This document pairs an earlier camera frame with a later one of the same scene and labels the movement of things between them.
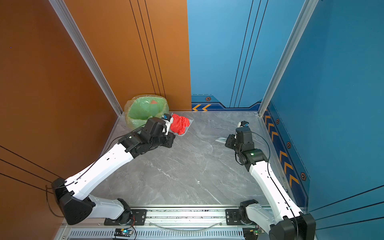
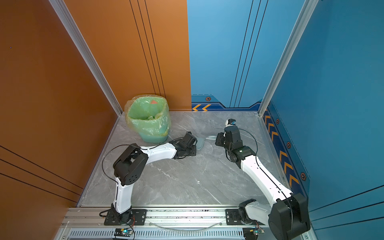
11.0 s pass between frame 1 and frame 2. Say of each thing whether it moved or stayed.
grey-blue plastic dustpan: moved
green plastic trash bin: stayed
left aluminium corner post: stayed
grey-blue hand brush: moved
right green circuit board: stayed
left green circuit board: stayed
